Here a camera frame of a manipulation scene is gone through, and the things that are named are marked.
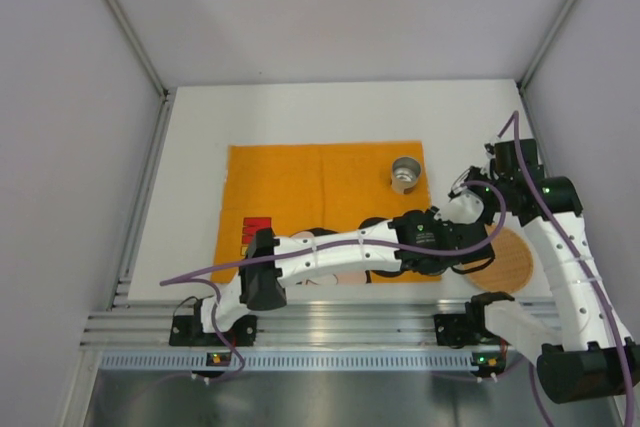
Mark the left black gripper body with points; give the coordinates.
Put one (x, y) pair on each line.
(470, 245)

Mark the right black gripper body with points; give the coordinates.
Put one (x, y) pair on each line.
(470, 179)

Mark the metal cup with beige sleeve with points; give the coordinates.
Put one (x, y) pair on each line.
(404, 175)

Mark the orange cartoon mouse placemat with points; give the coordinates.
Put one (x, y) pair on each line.
(302, 189)

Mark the fork with teal handle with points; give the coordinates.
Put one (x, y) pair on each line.
(457, 184)

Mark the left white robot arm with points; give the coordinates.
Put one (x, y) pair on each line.
(423, 242)

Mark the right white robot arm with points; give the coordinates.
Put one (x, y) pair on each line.
(593, 355)

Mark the round woven wicker plate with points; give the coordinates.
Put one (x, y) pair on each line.
(512, 268)

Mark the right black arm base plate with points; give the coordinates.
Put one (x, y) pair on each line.
(457, 331)

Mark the aluminium frame rail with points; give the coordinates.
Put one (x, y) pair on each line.
(322, 325)

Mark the slotted grey cable duct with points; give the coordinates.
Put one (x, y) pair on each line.
(264, 361)

